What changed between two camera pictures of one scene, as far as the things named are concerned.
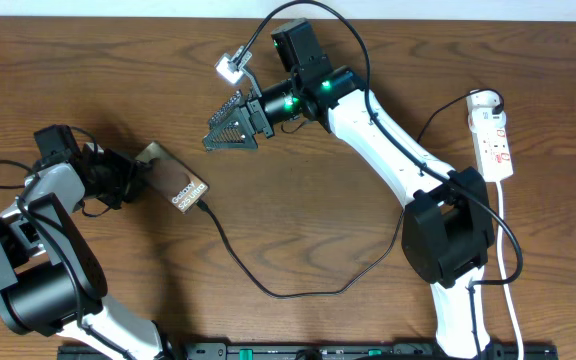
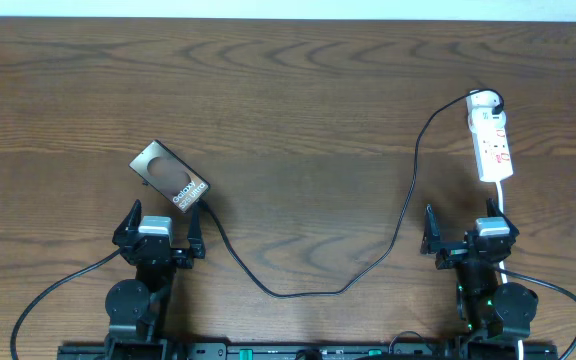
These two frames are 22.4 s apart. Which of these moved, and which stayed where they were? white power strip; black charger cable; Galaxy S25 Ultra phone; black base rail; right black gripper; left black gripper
Moved: left black gripper; right black gripper
Stayed: Galaxy S25 Ultra phone; black charger cable; black base rail; white power strip
